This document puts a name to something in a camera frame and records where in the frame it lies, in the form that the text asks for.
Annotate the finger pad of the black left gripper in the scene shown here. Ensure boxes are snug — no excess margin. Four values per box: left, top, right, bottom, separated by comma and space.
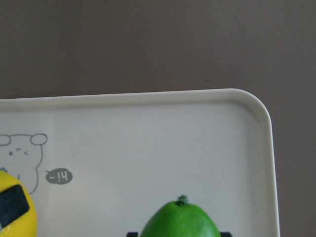
0, 184, 30, 226

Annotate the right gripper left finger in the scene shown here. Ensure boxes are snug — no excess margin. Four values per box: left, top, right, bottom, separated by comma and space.
126, 232, 139, 237

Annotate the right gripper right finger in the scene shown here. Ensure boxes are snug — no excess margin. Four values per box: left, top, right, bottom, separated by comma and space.
220, 232, 232, 237

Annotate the yellow lemon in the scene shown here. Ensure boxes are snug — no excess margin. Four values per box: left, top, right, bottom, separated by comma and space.
0, 170, 38, 237

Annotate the green lime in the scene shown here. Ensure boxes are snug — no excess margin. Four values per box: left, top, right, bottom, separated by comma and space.
140, 195, 221, 237

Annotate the cream rabbit tray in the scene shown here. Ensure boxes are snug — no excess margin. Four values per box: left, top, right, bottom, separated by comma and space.
0, 89, 280, 237

